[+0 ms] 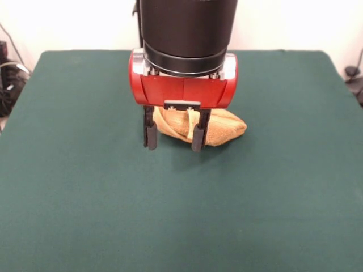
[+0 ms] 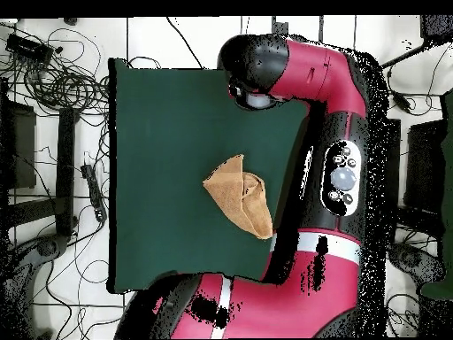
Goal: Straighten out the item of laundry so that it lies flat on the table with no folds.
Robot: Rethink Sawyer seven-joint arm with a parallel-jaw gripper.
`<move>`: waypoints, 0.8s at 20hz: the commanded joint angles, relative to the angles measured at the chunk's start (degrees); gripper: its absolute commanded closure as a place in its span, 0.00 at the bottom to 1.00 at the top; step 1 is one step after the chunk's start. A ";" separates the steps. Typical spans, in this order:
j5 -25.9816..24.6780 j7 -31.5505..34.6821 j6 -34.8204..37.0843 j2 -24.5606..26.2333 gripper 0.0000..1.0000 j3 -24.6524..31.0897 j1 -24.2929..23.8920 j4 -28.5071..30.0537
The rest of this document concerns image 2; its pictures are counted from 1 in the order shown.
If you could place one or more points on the dark flat box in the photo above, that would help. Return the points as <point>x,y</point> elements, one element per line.
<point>21,148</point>
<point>424,166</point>

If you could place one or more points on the dark grey power adapter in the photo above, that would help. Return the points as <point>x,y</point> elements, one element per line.
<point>401,101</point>

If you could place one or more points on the dark green table cloth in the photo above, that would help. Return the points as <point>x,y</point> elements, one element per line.
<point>159,141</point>

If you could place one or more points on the black upright bar stand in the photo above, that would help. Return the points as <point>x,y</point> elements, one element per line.
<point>393,159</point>
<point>65,170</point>

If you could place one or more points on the black electronics box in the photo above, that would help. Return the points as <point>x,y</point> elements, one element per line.
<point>26,47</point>

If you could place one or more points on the black power strip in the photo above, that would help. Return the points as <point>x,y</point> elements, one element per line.
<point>93,191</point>

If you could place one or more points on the tan terry towel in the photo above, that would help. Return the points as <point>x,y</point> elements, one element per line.
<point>233,198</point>

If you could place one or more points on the small dark round object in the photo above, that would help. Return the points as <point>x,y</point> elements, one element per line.
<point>70,21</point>

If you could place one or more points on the grey curved base foot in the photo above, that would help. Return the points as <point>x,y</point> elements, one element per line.
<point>46,248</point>
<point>414,260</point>

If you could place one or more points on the dark tripod rod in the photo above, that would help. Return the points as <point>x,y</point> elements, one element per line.
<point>417,49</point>

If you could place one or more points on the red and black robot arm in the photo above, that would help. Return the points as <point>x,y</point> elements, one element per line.
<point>318,74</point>

